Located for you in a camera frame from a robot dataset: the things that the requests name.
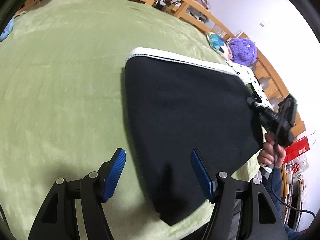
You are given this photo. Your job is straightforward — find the black pants with white stripe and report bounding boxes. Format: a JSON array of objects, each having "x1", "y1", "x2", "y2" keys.
[{"x1": 125, "y1": 47, "x2": 263, "y2": 225}]

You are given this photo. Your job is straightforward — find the blue sleeved forearm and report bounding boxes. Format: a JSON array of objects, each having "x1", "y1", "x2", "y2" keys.
[{"x1": 262, "y1": 168, "x2": 308, "y2": 240}]

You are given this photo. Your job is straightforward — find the person's right hand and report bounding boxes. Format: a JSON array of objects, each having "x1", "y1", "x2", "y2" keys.
[{"x1": 257, "y1": 133, "x2": 286, "y2": 168}]

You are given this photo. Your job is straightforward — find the red box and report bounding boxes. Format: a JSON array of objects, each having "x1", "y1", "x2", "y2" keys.
[{"x1": 284, "y1": 137, "x2": 310, "y2": 163}]

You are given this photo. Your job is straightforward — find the white dotted pillow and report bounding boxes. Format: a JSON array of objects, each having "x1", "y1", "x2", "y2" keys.
[{"x1": 226, "y1": 61, "x2": 274, "y2": 110}]

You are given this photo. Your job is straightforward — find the purple plush toy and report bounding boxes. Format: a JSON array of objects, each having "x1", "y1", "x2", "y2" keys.
[{"x1": 228, "y1": 37, "x2": 258, "y2": 67}]

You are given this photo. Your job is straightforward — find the green bed blanket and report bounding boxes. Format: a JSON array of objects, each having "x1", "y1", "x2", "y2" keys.
[{"x1": 0, "y1": 0, "x2": 263, "y2": 240}]

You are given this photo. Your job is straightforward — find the light blue towel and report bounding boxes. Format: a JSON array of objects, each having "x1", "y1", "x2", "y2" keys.
[{"x1": 0, "y1": 18, "x2": 14, "y2": 42}]

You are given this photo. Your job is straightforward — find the black cable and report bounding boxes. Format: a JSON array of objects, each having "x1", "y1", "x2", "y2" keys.
[{"x1": 271, "y1": 115, "x2": 317, "y2": 218}]

